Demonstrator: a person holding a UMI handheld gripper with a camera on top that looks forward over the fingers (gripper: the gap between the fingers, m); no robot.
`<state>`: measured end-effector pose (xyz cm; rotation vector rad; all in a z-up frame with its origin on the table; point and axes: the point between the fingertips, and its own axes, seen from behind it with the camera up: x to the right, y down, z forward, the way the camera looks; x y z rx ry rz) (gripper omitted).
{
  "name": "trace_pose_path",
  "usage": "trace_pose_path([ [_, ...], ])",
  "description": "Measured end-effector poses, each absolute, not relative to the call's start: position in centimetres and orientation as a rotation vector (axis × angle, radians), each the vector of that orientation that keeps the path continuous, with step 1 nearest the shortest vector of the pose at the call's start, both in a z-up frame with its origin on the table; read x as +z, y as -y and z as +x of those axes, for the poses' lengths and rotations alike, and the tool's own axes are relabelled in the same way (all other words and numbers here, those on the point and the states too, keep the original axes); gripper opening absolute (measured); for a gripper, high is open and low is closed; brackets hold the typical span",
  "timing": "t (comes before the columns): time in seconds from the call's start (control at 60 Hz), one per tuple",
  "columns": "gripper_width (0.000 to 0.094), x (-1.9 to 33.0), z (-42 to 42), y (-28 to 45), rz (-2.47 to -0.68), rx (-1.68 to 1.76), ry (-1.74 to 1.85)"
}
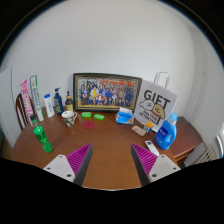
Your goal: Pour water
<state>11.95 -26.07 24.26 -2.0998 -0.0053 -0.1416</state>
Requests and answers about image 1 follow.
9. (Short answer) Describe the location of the blue detergent bottle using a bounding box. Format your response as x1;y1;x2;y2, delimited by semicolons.
155;112;178;150

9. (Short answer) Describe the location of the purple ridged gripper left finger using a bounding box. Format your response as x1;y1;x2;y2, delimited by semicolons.
44;144;93;186

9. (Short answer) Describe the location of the green soap box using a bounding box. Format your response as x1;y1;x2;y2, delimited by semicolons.
93;114;105;120
81;112;92;118

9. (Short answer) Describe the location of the white gift paper bag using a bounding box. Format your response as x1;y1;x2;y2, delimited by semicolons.
134;72;177;132

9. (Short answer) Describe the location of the green plastic soda bottle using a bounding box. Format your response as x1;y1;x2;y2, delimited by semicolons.
30;114;52;153

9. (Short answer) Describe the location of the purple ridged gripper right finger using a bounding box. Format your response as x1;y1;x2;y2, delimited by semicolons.
131;144;180;186

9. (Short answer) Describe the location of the dark red round coaster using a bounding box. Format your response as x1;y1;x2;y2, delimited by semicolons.
83;121;95;129

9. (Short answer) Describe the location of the green soap box left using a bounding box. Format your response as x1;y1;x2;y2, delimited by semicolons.
81;112;92;118

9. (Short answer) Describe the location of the blue tissue pack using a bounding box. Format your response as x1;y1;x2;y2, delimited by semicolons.
116;107;134;125

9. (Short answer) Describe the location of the white green toothpaste box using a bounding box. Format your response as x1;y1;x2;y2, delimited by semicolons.
30;75;44;121

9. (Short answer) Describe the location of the dark blue pump bottle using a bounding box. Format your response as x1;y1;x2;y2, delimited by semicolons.
54;88;63;115

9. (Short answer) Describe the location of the white lotion bottle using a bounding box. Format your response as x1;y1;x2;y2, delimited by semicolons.
44;94;55;118

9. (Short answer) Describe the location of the dark amber bottle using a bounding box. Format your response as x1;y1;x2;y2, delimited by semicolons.
65;91;73;111

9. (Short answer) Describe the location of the white radiator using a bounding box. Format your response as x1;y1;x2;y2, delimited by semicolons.
197;145;217;163

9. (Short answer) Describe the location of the patterned ceramic mug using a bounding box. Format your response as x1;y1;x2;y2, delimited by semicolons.
62;111;77;127

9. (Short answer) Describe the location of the green soap box right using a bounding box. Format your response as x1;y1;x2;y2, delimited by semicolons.
93;114;105;120

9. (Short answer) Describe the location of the white remote control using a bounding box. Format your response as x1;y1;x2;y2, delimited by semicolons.
145;140;159;156

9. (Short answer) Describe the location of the orange rubik cube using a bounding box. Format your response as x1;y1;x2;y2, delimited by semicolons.
143;122;153;133

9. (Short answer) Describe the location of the framed group photograph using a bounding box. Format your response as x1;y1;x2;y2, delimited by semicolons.
73;73;142;112

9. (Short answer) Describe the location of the small colourful snack packet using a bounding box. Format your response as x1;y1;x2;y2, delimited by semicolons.
131;125;146;136

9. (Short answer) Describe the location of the pink white toothpaste box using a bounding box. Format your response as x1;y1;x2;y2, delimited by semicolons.
20;80;34;125

